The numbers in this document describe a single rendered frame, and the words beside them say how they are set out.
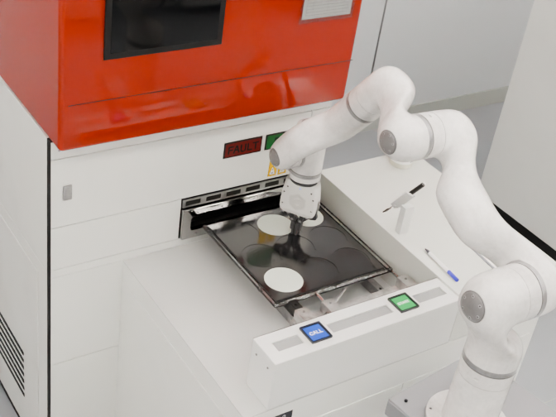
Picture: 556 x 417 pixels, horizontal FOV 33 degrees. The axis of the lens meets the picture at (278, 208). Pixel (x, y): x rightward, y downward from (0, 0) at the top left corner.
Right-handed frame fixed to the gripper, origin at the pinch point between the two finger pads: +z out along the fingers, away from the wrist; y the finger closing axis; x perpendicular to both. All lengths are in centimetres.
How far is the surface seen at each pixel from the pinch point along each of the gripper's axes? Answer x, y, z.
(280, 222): 2.0, -5.1, 1.9
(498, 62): 307, 10, 65
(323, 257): -6.6, 11.0, 2.1
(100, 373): -31, -41, 49
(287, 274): -18.5, 5.4, 2.1
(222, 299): -27.6, -8.0, 10.0
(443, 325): -15.0, 46.2, 3.5
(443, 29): 266, -18, 38
